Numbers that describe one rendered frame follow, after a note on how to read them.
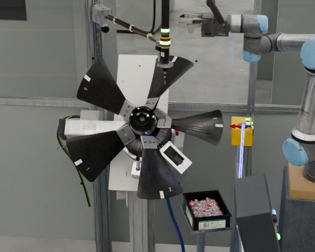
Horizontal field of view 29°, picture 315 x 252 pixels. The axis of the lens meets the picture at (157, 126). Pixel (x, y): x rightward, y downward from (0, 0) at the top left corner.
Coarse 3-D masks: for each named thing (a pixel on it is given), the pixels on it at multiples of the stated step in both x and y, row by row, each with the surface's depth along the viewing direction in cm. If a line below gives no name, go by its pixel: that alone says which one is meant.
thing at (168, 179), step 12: (144, 156) 264; (156, 156) 268; (144, 168) 262; (156, 168) 265; (168, 168) 270; (144, 180) 260; (156, 180) 262; (168, 180) 266; (144, 192) 258; (156, 192) 261; (168, 192) 263; (180, 192) 267
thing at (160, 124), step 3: (159, 120) 274; (162, 120) 274; (165, 120) 274; (168, 120) 274; (159, 123) 271; (162, 123) 271; (165, 123) 271; (168, 123) 271; (156, 126) 269; (159, 126) 268; (162, 126) 268; (165, 126) 268; (168, 126) 268
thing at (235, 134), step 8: (232, 120) 302; (240, 120) 302; (232, 128) 294; (240, 128) 294; (248, 128) 294; (232, 136) 295; (240, 136) 295; (248, 136) 294; (232, 144) 297; (240, 144) 296; (248, 144) 296
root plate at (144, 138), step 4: (140, 136) 267; (144, 136) 269; (148, 136) 271; (152, 136) 273; (144, 140) 268; (148, 140) 270; (152, 140) 272; (144, 144) 267; (148, 144) 269; (152, 144) 271
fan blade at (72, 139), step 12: (108, 132) 268; (72, 144) 266; (84, 144) 267; (96, 144) 268; (108, 144) 269; (120, 144) 272; (72, 156) 267; (84, 156) 268; (96, 156) 269; (108, 156) 272; (96, 168) 271
